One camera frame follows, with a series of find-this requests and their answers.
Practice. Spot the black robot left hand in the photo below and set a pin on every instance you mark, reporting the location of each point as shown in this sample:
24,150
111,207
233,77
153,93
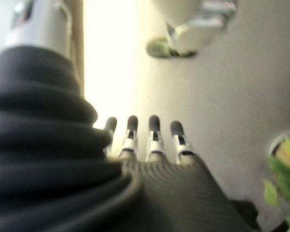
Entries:
62,169

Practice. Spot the silver robot left leg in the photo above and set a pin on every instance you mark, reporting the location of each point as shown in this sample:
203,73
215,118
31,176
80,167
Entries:
191,31

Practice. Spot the green leafy plant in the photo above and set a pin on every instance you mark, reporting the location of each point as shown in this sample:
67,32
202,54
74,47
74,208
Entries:
285,174

